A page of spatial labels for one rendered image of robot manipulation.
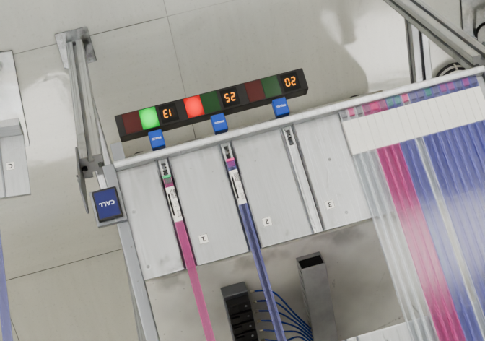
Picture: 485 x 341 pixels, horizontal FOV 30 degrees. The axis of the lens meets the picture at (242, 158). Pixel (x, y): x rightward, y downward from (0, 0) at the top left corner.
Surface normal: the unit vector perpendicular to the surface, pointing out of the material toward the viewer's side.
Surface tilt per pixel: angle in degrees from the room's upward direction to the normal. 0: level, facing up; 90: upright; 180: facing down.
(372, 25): 0
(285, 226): 42
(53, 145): 0
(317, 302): 0
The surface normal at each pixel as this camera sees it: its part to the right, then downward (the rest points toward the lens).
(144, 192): 0.04, -0.25
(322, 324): 0.21, 0.44
